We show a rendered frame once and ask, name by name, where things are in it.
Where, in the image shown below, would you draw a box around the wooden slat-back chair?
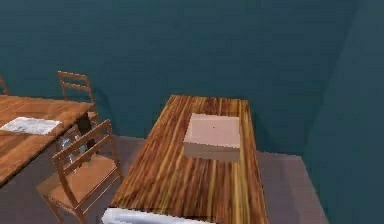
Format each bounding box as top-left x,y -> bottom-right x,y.
57,70 -> 101,129
35,119 -> 124,224

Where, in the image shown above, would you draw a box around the beige cardboard box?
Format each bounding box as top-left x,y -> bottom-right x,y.
182,112 -> 242,163

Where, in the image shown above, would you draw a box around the striped wooden sideboard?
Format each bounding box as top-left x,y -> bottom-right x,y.
109,94 -> 270,224

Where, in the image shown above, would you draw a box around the white cloth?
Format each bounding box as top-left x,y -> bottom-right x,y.
100,207 -> 214,224

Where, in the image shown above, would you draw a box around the grey newspaper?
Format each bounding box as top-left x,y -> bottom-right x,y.
0,116 -> 63,136

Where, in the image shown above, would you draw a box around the brown wooden dining table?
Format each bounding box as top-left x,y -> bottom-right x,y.
0,94 -> 95,186

